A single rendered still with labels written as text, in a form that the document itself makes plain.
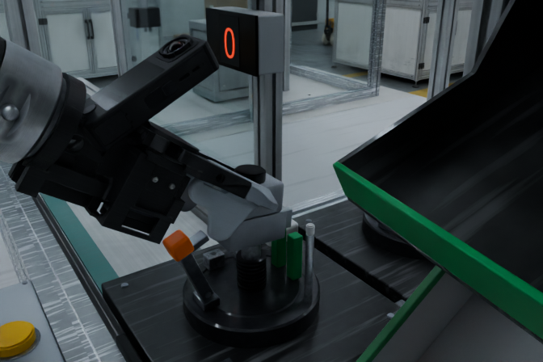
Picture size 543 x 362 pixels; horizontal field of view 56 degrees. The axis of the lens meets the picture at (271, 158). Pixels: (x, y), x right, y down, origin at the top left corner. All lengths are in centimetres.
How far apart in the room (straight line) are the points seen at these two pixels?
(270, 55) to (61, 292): 36
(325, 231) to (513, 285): 51
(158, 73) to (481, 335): 28
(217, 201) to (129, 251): 34
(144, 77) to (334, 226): 37
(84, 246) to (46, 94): 39
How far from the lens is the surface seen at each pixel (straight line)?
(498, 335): 34
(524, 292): 18
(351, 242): 65
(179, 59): 39
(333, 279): 58
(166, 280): 59
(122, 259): 74
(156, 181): 40
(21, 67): 36
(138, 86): 39
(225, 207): 43
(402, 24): 579
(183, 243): 46
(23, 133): 36
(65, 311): 59
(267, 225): 48
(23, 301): 62
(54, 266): 67
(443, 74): 166
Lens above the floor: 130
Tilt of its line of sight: 22 degrees down
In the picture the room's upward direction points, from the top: straight up
